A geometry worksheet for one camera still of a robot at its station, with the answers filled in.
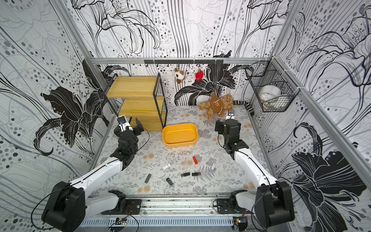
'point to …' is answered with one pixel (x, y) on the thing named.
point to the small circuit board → (118, 222)
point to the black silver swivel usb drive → (169, 181)
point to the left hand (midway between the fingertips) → (131, 123)
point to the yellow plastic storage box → (178, 135)
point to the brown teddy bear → (216, 105)
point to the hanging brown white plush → (179, 75)
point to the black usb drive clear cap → (185, 174)
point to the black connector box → (242, 223)
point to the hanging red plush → (199, 75)
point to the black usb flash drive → (196, 174)
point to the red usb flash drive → (195, 160)
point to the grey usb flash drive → (148, 178)
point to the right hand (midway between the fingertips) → (228, 119)
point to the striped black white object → (247, 105)
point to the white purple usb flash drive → (212, 167)
